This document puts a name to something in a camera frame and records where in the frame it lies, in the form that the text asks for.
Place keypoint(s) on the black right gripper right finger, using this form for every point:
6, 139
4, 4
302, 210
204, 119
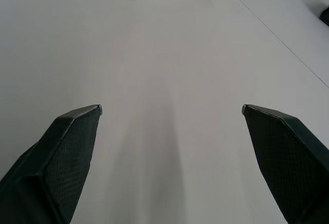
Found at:
285, 162

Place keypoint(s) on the dark object at table edge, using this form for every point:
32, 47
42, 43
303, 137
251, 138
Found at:
325, 16

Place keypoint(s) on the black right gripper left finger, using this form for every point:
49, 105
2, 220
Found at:
56, 162

